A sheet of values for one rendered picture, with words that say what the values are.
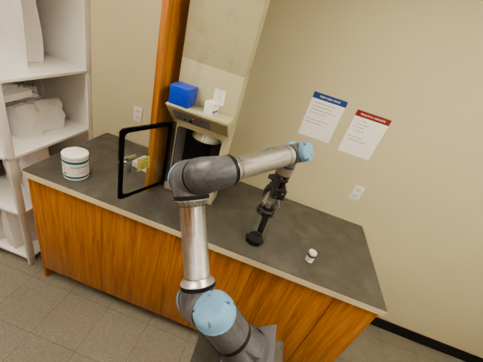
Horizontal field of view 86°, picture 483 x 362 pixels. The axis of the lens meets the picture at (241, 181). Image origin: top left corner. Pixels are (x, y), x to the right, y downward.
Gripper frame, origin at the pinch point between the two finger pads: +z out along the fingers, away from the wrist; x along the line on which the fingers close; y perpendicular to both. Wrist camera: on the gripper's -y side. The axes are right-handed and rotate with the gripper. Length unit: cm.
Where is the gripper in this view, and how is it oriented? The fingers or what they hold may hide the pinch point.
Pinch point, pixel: (268, 204)
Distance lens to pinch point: 132.0
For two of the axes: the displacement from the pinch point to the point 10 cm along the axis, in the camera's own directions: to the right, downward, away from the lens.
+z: -2.7, 8.2, 5.0
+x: 9.6, 2.1, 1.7
